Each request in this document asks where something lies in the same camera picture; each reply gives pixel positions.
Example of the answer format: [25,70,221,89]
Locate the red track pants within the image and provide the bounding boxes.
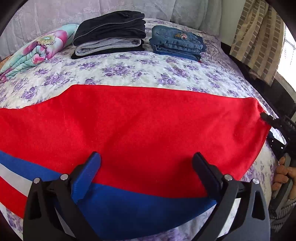
[1,85,270,240]

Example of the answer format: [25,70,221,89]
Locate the right forearm grey sleeve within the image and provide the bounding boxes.
[270,199,295,232]

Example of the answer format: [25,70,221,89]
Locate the person's right hand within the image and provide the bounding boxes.
[271,157,296,200]

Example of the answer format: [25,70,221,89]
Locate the checkered beige curtain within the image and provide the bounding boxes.
[230,1,285,85]

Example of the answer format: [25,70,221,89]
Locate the floral purple bedspread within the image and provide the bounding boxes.
[1,19,278,240]

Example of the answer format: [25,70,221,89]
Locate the folded blue jeans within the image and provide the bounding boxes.
[149,25,207,61]

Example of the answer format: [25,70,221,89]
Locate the folded floral blanket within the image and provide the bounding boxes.
[1,24,78,83]

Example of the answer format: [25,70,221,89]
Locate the folded dark pants stack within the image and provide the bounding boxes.
[71,11,146,59]

